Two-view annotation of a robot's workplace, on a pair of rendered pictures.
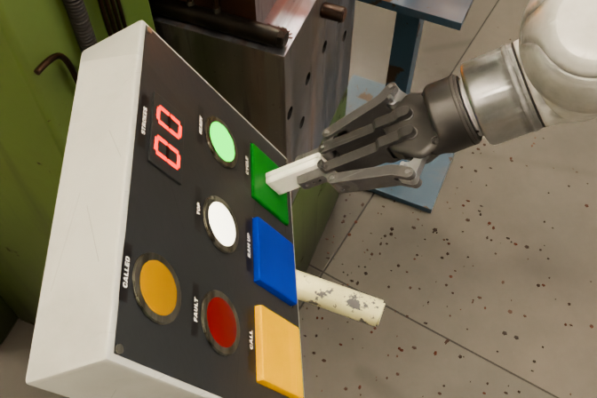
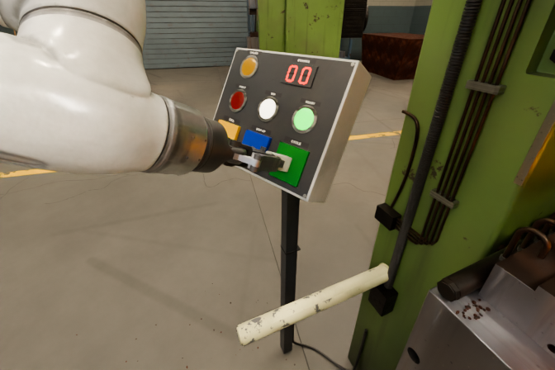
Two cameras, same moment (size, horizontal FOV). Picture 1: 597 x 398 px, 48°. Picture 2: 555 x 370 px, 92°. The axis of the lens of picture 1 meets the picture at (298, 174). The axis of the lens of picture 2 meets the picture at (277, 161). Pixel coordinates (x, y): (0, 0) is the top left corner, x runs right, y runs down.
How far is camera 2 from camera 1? 0.91 m
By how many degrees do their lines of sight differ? 88
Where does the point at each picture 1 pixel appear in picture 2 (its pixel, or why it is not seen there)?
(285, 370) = not seen: hidden behind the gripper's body
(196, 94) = (326, 101)
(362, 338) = not seen: outside the picture
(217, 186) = (282, 110)
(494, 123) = not seen: hidden behind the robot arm
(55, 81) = (411, 134)
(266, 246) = (257, 139)
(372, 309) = (244, 325)
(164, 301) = (244, 68)
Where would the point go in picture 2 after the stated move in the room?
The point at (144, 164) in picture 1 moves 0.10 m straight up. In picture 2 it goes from (286, 60) to (286, 7)
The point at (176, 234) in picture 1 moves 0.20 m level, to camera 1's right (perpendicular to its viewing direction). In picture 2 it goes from (263, 78) to (182, 94)
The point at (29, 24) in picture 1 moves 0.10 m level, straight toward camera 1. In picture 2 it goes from (421, 92) to (372, 89)
